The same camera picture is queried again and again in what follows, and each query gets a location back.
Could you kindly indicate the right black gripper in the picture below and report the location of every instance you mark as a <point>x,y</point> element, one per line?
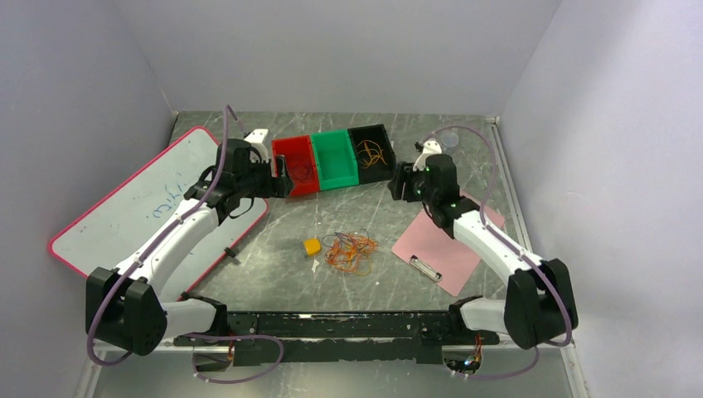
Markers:
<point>404,173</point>

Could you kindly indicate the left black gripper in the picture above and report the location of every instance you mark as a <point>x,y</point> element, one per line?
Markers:
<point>274,186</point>

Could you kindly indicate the red plastic bin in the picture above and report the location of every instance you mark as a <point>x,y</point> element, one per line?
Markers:
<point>301,163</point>

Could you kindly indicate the black plastic bin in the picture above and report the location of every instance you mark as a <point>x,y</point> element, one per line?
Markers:
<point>375,157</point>

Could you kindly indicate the green plastic bin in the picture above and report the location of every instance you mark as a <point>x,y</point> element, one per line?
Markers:
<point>335,160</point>

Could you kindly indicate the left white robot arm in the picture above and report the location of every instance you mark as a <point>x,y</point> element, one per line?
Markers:
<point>124,306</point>

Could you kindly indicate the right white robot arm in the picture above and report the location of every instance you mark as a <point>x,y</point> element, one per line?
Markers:
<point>539,307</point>

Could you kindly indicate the small clear jar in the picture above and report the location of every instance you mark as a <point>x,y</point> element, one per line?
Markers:
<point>450,139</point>

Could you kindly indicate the pink clipboard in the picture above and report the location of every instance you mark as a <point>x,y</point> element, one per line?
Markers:
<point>450,258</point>

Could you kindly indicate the yellow cube block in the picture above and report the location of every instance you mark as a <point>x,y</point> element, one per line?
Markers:
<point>312,247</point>

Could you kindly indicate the pink framed whiteboard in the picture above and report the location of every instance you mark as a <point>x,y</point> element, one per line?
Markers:
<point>121,222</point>

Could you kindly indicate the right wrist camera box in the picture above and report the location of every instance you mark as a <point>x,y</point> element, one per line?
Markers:
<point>428,148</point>

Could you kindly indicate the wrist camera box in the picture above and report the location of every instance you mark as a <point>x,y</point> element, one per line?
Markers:
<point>428,148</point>
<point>260,141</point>

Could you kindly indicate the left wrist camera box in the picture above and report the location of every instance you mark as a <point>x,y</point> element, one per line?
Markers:
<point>260,141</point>

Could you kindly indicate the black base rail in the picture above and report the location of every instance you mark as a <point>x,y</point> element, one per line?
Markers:
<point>263,337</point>

